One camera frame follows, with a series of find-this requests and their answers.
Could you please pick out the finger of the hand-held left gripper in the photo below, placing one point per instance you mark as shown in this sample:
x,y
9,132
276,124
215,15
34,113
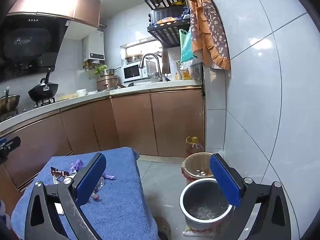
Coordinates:
x,y
11,143

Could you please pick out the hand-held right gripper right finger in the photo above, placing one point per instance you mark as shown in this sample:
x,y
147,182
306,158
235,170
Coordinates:
x,y
225,180

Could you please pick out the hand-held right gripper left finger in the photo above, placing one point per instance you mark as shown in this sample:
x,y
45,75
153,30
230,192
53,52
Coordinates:
x,y
91,177

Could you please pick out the metal pot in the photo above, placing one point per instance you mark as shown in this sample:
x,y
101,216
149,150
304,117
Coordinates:
x,y
200,200

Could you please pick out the clear plastic wrapper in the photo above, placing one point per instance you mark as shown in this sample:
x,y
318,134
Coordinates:
x,y
100,183

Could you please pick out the small purple plastic wrapper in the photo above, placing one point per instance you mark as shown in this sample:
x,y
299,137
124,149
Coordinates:
x,y
77,165

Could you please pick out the red candy wrapper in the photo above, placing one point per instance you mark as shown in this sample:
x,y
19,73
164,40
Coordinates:
x,y
95,197

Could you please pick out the brown foil wrapper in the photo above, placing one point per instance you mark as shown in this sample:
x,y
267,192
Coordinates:
x,y
59,173

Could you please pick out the wicker waste bin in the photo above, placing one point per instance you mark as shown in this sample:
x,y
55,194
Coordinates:
x,y
195,162

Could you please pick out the blue fluffy towel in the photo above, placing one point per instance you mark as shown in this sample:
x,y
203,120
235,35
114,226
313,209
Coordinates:
x,y
120,205

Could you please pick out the steel pot on stove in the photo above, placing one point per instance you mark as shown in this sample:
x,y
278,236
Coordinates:
x,y
10,102

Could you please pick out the yellow cooking oil bottle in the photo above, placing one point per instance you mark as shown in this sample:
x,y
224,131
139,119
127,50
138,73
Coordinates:
x,y
193,147

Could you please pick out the black gas stove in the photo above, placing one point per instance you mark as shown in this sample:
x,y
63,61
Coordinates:
x,y
37,105

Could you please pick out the black wok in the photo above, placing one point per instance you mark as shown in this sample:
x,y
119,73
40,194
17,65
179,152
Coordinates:
x,y
42,91

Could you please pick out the plastic snack packet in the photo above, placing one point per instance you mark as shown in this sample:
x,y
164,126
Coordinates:
x,y
191,231

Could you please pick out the brown kitchen base cabinet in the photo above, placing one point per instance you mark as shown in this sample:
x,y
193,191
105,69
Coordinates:
x,y
132,122

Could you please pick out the white bowl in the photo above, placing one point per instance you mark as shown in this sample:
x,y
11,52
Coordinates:
x,y
81,92

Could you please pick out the rose gold electric cooker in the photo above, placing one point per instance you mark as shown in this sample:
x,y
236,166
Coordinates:
x,y
107,82

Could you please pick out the black range hood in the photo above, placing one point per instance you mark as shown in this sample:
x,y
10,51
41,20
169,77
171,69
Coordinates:
x,y
27,42

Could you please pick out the metal bowl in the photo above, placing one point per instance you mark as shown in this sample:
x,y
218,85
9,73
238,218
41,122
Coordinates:
x,y
108,72

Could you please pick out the green leafy vegetable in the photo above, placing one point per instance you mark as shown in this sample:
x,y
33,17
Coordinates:
x,y
100,69

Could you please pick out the white microwave oven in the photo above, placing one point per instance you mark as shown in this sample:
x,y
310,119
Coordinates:
x,y
132,72

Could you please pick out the white detergent bottle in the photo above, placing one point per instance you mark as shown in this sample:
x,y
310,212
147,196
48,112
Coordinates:
x,y
178,72

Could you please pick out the white water heater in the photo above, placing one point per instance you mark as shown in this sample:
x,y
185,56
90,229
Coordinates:
x,y
94,46

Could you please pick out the chrome kitchen faucet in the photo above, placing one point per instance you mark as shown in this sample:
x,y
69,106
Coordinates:
x,y
156,60

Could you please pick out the green plastic bag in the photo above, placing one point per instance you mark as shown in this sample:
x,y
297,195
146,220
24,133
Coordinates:
x,y
186,47

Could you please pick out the brown floral apron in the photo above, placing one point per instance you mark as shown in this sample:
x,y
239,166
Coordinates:
x,y
210,30

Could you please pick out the black metal kitchen rack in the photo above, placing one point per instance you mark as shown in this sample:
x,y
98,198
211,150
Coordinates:
x,y
162,33

